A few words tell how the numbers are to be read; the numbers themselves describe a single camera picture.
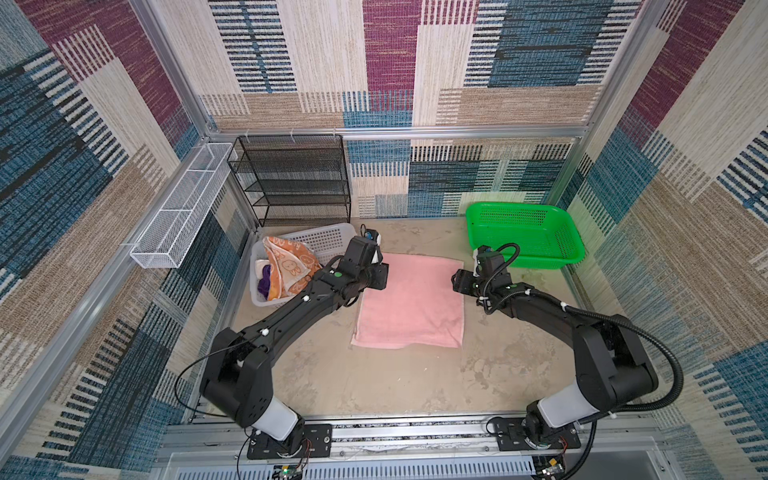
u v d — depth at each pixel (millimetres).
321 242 1070
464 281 832
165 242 703
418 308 950
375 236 755
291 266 943
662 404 427
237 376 425
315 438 730
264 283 923
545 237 1152
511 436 729
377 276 765
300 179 1089
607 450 729
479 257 755
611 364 447
